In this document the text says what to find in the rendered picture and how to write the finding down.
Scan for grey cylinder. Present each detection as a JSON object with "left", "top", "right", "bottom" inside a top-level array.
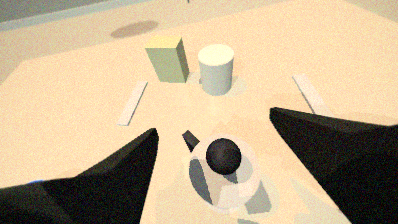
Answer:
[{"left": 198, "top": 44, "right": 234, "bottom": 96}]

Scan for cream flat bar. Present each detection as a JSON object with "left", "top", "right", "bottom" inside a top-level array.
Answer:
[
  {"left": 292, "top": 74, "right": 336, "bottom": 118},
  {"left": 117, "top": 81, "right": 148, "bottom": 126}
]

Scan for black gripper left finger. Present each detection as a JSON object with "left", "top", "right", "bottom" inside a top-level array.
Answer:
[{"left": 0, "top": 128, "right": 159, "bottom": 224}]

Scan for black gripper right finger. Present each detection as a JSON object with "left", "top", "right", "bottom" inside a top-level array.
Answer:
[{"left": 269, "top": 107, "right": 398, "bottom": 224}]

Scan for glass french press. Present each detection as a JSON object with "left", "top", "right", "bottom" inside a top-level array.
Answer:
[{"left": 182, "top": 130, "right": 260, "bottom": 214}]

